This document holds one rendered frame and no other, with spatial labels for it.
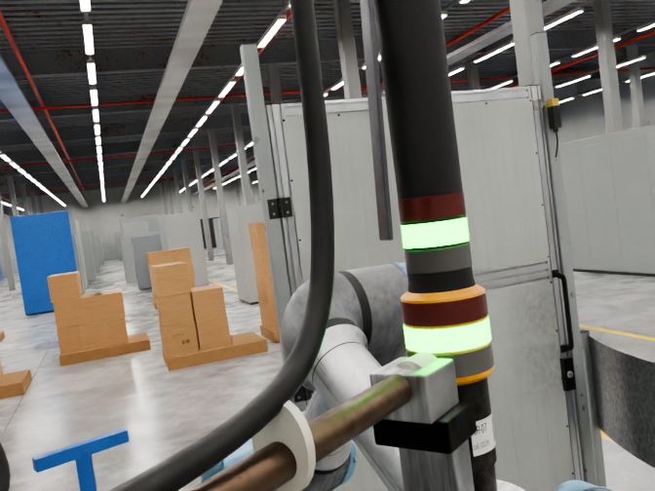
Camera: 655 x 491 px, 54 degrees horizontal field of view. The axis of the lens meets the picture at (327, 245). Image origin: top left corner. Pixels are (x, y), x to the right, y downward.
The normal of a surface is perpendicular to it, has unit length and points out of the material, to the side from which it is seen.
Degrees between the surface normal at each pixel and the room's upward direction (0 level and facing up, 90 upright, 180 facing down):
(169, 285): 90
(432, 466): 90
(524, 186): 90
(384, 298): 70
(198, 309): 90
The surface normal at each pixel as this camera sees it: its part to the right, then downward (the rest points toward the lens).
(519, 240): 0.33, 0.00
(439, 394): 0.80, -0.07
